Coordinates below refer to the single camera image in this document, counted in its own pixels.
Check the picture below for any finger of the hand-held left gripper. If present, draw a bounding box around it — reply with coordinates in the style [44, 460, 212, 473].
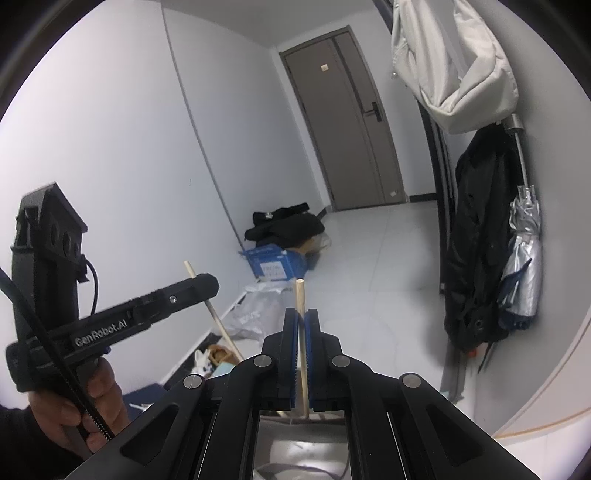
[134, 273, 221, 326]

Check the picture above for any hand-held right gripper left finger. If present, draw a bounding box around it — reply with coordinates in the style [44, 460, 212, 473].
[65, 307, 302, 480]

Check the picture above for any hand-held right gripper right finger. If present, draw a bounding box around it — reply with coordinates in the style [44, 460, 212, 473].
[302, 308, 541, 480]

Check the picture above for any single wooden chopstick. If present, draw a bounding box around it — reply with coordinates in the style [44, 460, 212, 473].
[294, 278, 311, 423]
[183, 260, 245, 363]

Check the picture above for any white grey utensil holder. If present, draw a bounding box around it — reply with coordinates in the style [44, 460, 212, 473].
[253, 411, 352, 480]

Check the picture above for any person's left forearm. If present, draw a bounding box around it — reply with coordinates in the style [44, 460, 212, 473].
[18, 406, 90, 476]

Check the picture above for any white shoulder bag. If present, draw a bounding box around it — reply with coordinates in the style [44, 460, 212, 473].
[390, 0, 520, 134]

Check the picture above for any person's left hand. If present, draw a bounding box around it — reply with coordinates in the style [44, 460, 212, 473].
[30, 357, 125, 455]

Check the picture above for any clear plastic bag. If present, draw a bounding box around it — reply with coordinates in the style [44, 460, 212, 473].
[228, 281, 296, 342]

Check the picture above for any brown slipper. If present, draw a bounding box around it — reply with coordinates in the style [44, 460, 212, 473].
[208, 344, 242, 366]

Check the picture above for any blue cardboard box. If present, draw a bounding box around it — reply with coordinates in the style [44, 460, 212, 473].
[238, 244, 309, 283]

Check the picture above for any blue stool white logo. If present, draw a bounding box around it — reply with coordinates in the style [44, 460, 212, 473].
[121, 383, 178, 418]

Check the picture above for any brown cardboard box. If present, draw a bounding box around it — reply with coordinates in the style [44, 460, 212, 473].
[291, 233, 333, 271]

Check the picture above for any pile of black clothes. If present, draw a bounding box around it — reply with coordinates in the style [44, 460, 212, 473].
[244, 202, 325, 250]

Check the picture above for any black jacket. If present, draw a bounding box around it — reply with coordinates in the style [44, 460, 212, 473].
[441, 124, 525, 354]

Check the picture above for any brown door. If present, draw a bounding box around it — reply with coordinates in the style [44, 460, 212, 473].
[279, 28, 407, 212]

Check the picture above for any silver folding umbrella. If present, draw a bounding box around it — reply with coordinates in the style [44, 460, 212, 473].
[498, 114, 544, 332]

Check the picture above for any thin black cable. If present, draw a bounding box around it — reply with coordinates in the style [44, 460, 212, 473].
[84, 258, 100, 317]

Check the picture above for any black vertical frame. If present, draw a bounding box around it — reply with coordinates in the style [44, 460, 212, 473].
[416, 95, 458, 296]

